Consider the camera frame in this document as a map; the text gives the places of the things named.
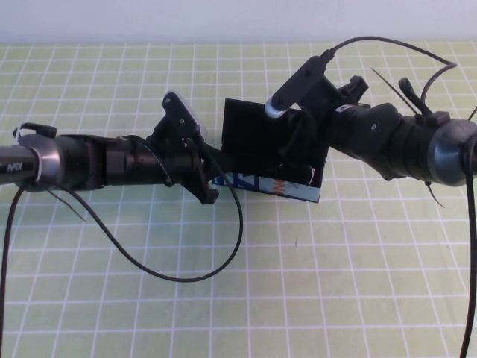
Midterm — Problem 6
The white zip tie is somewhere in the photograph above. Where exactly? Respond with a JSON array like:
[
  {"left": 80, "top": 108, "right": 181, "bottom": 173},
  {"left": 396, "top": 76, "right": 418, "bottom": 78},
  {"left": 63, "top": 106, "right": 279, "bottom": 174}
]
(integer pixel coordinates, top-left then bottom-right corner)
[{"left": 13, "top": 126, "right": 42, "bottom": 183}]

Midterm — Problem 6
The black zip tie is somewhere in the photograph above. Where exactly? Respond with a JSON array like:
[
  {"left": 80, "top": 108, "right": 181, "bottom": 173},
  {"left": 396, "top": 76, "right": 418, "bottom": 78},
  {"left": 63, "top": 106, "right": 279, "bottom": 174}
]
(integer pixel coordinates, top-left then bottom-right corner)
[
  {"left": 424, "top": 180, "right": 446, "bottom": 209},
  {"left": 47, "top": 187, "right": 87, "bottom": 223}
]

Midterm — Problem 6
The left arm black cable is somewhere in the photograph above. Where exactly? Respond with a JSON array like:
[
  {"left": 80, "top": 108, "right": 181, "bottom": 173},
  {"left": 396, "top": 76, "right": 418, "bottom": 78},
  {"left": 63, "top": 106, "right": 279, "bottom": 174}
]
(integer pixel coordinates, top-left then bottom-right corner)
[{"left": 0, "top": 137, "right": 245, "bottom": 358}]

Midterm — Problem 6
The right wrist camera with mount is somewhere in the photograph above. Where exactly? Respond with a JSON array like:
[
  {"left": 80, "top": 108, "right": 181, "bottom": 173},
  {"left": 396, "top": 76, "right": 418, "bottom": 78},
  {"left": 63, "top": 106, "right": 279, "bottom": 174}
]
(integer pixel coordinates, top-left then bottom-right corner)
[{"left": 264, "top": 54, "right": 340, "bottom": 120}]

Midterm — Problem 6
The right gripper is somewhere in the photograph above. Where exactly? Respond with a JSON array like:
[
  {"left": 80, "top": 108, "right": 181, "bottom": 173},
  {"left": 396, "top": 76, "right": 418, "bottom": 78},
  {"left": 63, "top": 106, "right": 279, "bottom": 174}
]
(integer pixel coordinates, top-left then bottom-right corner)
[{"left": 278, "top": 75, "right": 370, "bottom": 186}]

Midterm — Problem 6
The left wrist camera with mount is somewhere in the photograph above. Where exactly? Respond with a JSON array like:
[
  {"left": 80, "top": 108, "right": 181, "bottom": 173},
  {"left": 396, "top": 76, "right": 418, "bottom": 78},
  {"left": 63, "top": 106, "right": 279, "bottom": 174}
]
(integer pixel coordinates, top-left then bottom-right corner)
[{"left": 151, "top": 89, "right": 209, "bottom": 150}]

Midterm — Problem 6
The green checked tablecloth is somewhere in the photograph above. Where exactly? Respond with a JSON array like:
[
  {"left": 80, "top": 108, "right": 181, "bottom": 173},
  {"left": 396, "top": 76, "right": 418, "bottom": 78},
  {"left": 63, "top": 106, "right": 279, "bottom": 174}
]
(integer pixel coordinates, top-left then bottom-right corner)
[{"left": 0, "top": 41, "right": 477, "bottom": 358}]

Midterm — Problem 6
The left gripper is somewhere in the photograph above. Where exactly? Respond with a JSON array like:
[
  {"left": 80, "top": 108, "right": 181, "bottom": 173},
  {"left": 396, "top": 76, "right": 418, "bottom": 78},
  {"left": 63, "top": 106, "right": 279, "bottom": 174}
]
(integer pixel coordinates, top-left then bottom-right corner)
[{"left": 148, "top": 140, "right": 233, "bottom": 206}]

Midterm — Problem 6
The black glasses case printed front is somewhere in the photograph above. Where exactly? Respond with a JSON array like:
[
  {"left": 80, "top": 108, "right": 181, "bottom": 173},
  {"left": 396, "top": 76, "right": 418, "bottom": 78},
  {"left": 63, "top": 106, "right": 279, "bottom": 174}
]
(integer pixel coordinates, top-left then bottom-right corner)
[{"left": 212, "top": 96, "right": 329, "bottom": 205}]

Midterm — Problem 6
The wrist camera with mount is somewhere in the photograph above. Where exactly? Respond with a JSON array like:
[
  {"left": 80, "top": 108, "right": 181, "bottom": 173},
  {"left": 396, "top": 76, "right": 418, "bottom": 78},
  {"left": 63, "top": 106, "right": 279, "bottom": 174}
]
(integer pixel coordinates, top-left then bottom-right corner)
[
  {"left": 264, "top": 54, "right": 340, "bottom": 120},
  {"left": 151, "top": 89, "right": 209, "bottom": 150}
]

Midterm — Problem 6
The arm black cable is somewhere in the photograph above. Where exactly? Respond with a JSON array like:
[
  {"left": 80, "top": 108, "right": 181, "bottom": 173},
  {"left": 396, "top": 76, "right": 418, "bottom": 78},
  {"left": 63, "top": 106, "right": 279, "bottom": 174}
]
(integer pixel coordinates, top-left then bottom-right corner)
[
  {"left": 323, "top": 36, "right": 477, "bottom": 358},
  {"left": 0, "top": 137, "right": 245, "bottom": 358}
]

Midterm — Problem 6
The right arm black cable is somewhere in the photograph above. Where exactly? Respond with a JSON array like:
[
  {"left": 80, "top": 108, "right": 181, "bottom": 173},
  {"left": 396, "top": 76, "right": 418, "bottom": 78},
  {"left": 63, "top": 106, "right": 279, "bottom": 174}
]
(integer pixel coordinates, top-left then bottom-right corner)
[{"left": 323, "top": 36, "right": 477, "bottom": 358}]

